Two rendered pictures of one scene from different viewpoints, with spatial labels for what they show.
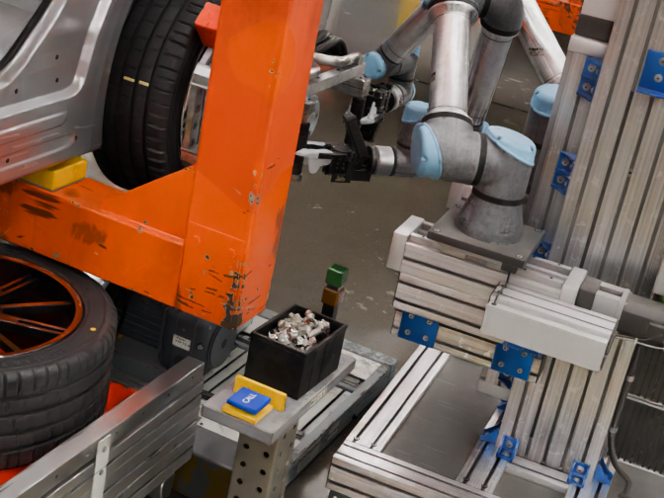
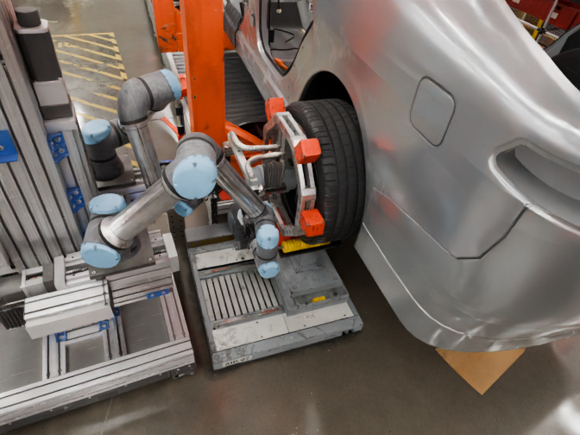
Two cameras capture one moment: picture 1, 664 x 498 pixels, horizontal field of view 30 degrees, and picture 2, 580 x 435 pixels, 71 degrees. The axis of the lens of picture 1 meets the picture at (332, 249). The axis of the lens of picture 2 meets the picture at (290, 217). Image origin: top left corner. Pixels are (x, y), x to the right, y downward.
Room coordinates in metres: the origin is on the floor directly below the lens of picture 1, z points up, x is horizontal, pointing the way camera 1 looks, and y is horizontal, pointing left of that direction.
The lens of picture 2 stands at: (4.22, -0.74, 1.98)
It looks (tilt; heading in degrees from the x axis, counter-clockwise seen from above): 42 degrees down; 135
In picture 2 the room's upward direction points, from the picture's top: 7 degrees clockwise
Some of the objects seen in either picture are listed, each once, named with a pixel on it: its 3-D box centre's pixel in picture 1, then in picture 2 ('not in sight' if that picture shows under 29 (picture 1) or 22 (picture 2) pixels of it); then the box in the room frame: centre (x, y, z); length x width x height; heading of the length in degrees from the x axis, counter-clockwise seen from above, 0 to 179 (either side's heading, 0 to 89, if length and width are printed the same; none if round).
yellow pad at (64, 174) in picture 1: (47, 167); not in sight; (2.73, 0.70, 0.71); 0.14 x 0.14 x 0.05; 69
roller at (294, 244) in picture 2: not in sight; (305, 242); (3.27, 0.34, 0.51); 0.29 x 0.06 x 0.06; 69
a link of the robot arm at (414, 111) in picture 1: (422, 125); not in sight; (3.00, -0.16, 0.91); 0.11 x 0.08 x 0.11; 99
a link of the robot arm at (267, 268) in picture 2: (397, 92); (266, 261); (3.48, -0.10, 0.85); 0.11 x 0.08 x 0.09; 160
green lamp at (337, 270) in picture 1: (337, 276); not in sight; (2.60, -0.02, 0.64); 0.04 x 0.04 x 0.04; 69
